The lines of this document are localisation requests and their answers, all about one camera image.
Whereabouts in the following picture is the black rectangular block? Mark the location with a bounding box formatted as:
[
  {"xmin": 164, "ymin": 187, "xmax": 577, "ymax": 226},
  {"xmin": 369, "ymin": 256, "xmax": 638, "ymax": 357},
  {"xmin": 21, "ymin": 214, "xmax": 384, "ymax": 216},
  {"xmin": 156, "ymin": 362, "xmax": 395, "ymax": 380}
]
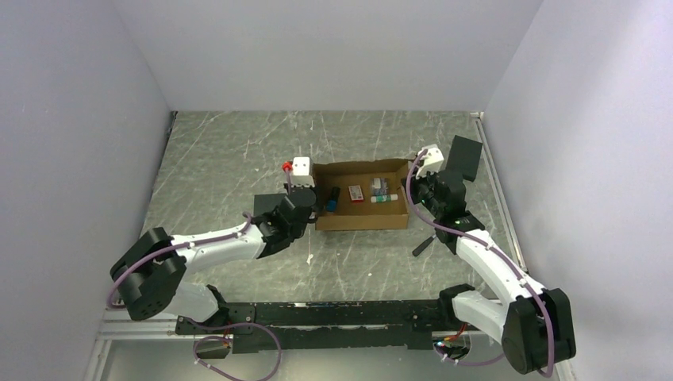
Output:
[{"xmin": 252, "ymin": 193, "xmax": 286, "ymax": 216}]

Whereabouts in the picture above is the brown cardboard box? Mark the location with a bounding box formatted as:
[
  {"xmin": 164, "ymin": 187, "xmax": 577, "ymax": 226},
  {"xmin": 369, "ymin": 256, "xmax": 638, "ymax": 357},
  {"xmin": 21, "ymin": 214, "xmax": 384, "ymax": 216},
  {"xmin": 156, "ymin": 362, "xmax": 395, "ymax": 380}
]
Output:
[{"xmin": 313, "ymin": 159, "xmax": 410, "ymax": 232}]

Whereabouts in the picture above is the small red white card box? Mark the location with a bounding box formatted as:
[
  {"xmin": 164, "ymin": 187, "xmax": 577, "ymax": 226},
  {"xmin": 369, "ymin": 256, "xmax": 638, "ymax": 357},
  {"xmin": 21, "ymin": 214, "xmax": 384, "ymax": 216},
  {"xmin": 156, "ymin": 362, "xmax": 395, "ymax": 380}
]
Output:
[{"xmin": 348, "ymin": 185, "xmax": 364, "ymax": 203}]

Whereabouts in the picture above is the black handled claw hammer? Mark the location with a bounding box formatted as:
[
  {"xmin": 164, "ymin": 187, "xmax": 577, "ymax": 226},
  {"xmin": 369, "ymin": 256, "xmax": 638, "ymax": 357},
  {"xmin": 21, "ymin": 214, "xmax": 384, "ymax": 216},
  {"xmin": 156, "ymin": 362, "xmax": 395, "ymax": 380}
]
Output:
[{"xmin": 412, "ymin": 235, "xmax": 436, "ymax": 257}]

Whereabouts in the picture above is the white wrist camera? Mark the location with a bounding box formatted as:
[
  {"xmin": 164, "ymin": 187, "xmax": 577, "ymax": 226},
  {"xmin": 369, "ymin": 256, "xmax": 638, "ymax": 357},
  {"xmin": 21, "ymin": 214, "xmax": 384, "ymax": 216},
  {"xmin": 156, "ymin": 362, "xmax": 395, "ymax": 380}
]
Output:
[
  {"xmin": 415, "ymin": 144, "xmax": 444, "ymax": 179},
  {"xmin": 282, "ymin": 156, "xmax": 315, "ymax": 189}
]

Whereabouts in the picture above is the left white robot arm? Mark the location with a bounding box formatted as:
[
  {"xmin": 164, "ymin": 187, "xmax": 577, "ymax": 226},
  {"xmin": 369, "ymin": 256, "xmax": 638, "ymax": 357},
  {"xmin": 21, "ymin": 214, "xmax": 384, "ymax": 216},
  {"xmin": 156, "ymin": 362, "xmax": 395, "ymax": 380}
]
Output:
[{"xmin": 107, "ymin": 188, "xmax": 317, "ymax": 333}]

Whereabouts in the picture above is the black square box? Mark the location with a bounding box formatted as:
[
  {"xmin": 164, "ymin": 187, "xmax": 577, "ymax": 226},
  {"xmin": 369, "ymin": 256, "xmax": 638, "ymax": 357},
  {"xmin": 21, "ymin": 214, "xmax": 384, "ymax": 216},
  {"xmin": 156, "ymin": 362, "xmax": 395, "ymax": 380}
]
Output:
[{"xmin": 446, "ymin": 135, "xmax": 483, "ymax": 182}]

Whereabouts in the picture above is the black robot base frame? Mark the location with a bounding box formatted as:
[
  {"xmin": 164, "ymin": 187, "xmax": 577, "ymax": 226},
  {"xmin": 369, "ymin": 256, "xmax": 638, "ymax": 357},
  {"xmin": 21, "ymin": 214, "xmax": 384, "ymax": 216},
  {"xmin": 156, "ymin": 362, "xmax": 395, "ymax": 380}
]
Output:
[{"xmin": 175, "ymin": 299, "xmax": 463, "ymax": 354}]

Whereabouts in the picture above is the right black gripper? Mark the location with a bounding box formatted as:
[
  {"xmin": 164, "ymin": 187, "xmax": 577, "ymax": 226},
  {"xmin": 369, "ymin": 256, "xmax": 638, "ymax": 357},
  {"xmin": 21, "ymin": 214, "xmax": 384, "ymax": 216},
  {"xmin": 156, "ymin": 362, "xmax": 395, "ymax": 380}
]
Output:
[{"xmin": 400, "ymin": 164, "xmax": 444, "ymax": 218}]

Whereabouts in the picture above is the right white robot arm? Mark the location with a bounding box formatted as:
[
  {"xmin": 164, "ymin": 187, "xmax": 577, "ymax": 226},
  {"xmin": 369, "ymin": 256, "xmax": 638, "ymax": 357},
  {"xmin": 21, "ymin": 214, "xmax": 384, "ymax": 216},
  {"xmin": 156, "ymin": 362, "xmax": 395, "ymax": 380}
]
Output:
[{"xmin": 402, "ymin": 167, "xmax": 576, "ymax": 378}]

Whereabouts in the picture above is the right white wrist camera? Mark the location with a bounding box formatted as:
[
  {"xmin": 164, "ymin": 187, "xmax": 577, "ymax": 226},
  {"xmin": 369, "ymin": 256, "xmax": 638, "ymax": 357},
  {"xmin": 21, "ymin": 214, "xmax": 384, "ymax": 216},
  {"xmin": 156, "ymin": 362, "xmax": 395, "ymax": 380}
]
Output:
[{"xmin": 415, "ymin": 144, "xmax": 444, "ymax": 179}]

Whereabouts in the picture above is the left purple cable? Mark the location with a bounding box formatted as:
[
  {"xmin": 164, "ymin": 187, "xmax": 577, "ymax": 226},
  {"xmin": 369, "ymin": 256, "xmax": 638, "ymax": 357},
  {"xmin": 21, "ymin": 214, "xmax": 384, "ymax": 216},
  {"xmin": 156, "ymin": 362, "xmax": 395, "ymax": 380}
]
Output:
[{"xmin": 106, "ymin": 171, "xmax": 283, "ymax": 381}]

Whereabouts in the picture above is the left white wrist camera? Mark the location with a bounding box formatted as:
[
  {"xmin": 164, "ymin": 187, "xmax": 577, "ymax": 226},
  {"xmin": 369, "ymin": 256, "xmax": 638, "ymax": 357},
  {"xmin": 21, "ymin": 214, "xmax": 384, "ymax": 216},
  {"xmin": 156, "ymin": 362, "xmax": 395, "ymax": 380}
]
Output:
[{"xmin": 282, "ymin": 156, "xmax": 315, "ymax": 189}]

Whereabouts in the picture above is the white green glue stick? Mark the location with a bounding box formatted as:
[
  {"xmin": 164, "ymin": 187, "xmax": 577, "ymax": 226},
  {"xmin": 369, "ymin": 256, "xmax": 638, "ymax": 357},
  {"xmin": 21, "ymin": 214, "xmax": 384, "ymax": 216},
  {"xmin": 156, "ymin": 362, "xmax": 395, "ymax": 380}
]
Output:
[{"xmin": 370, "ymin": 193, "xmax": 399, "ymax": 203}]

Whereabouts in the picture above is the black blue marker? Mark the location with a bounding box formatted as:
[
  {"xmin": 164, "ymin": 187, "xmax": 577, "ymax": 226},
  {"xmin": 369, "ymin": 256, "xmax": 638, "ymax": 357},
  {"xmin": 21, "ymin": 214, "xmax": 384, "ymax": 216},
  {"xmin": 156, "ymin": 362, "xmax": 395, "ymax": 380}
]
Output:
[{"xmin": 325, "ymin": 187, "xmax": 340, "ymax": 213}]

